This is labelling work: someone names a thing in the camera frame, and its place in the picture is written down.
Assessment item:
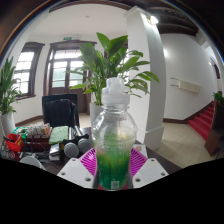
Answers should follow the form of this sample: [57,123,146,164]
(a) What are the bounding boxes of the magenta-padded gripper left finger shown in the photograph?
[56,148,99,190]

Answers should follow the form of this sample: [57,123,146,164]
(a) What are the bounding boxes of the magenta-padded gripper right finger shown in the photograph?
[128,147,170,190]

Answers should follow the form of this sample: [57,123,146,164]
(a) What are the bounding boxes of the clear bottle with green drink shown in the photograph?
[90,77,138,191]

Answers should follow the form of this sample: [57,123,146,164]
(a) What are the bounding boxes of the grey microphone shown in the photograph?
[73,125,92,154]
[63,125,81,159]

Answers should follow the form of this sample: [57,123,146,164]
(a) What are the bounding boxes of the green cloth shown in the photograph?
[48,125,70,146]

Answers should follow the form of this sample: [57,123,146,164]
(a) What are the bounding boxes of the wooden tray with jars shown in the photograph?
[24,122,52,143]

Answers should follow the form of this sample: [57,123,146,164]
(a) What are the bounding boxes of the black chair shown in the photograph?
[41,93,81,129]

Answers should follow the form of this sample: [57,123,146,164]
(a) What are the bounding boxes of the red box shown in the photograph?
[4,132,24,154]

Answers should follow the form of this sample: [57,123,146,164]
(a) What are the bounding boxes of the green flat box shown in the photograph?
[12,125,29,135]

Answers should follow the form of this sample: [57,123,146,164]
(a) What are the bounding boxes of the red carpeted stairs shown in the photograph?
[188,101,218,141]

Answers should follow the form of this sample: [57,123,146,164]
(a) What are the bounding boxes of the dark wooden cabinet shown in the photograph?
[203,99,224,157]

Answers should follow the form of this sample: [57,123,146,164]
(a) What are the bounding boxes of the dark wooden double door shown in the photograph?
[43,39,98,113]

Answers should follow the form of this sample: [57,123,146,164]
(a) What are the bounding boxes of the small green plant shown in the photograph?
[213,91,224,105]

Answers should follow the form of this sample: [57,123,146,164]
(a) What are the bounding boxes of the leafy plant in white pot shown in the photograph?
[0,56,23,136]
[68,31,160,126]

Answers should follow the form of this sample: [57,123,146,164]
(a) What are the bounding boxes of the dark framed window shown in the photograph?
[13,41,46,101]

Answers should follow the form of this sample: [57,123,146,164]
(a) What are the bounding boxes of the bright pillar lamp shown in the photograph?
[149,15,160,25]

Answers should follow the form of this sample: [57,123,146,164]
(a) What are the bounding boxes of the white wall heater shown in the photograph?
[169,77,202,94]

